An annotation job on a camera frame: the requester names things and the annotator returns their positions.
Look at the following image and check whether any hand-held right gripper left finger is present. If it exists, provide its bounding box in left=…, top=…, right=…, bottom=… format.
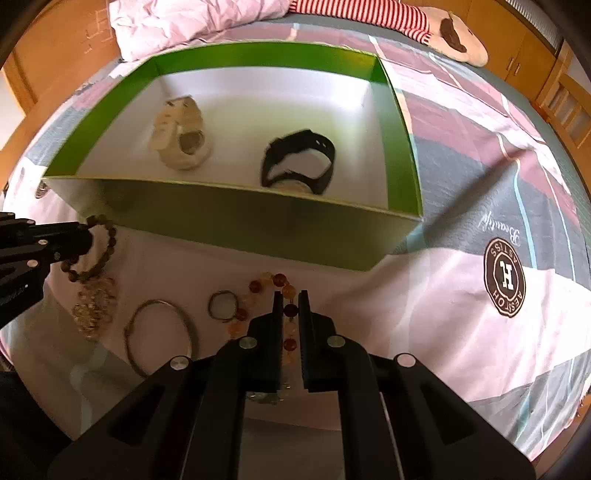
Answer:
left=46, top=291, right=284, bottom=480

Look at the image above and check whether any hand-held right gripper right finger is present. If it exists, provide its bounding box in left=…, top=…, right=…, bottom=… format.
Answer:
left=298, top=290, right=537, bottom=480

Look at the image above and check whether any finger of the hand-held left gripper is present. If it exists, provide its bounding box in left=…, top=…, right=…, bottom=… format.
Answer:
left=0, top=211, right=93, bottom=252
left=0, top=240, right=94, bottom=288

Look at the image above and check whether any brown bead bracelet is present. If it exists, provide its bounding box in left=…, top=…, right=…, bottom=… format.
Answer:
left=61, top=215, right=117, bottom=283

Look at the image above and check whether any pink bead bracelet with charm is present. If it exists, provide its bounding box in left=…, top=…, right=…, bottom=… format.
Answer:
left=71, top=277, right=118, bottom=340

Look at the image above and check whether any red orange bead bracelet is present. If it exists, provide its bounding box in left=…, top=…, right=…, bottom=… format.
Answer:
left=225, top=272, right=298, bottom=404

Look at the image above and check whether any small dark patterned ring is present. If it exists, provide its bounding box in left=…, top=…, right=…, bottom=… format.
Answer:
left=208, top=290, right=241, bottom=321

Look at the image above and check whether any silver bangle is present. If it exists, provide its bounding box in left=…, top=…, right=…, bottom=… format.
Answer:
left=124, top=299, right=200, bottom=377

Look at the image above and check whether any green cardboard box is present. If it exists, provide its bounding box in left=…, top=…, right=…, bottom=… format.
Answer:
left=41, top=41, right=424, bottom=273

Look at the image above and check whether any beige wristwatch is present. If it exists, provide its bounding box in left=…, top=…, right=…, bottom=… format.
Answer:
left=148, top=95, right=214, bottom=171

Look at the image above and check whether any wooden panel with scribbles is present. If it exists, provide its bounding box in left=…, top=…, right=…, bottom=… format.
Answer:
left=0, top=0, right=125, bottom=153

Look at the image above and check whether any black wristwatch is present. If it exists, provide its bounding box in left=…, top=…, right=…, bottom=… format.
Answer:
left=259, top=130, right=337, bottom=198

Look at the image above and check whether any printed patchwork bed sheet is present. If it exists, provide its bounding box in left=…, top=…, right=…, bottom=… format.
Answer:
left=0, top=9, right=591, bottom=467

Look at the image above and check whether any striped plush toy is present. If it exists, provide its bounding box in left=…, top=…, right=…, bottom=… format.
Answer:
left=290, top=0, right=489, bottom=66

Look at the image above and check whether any wooden slatted bed frame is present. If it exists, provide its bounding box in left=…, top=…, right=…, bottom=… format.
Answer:
left=536, top=41, right=591, bottom=148

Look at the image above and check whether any wooden cabinet with handles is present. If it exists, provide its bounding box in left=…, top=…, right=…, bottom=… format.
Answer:
left=485, top=0, right=573, bottom=102

